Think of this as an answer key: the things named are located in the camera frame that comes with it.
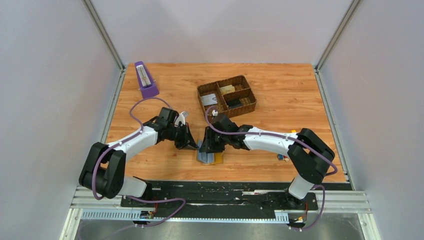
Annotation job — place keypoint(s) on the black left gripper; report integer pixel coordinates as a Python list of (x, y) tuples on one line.
[(188, 142)]

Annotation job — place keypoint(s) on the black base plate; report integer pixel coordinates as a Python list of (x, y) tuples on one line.
[(212, 201)]

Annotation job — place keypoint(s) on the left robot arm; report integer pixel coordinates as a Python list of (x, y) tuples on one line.
[(104, 169)]

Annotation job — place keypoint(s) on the gold card in basket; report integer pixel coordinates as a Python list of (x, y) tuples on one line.
[(227, 89)]

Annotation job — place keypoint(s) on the aluminium frame rail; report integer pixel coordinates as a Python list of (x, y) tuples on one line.
[(331, 202)]

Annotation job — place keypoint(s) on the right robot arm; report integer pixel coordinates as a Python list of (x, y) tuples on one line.
[(311, 157)]

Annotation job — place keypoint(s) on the black card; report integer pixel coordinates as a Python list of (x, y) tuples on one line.
[(234, 103)]

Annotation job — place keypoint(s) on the colourful toy block truck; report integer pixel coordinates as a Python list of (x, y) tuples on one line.
[(284, 142)]

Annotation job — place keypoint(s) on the brown wicker divided basket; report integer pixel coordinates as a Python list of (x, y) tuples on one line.
[(243, 91)]

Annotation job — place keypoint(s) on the purple metronome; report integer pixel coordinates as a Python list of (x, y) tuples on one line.
[(147, 84)]

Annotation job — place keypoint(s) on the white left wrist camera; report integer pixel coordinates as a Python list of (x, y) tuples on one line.
[(180, 120)]

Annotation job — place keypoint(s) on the silver card in basket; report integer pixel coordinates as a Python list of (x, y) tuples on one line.
[(209, 99)]

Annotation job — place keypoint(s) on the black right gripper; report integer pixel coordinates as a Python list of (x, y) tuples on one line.
[(208, 145)]

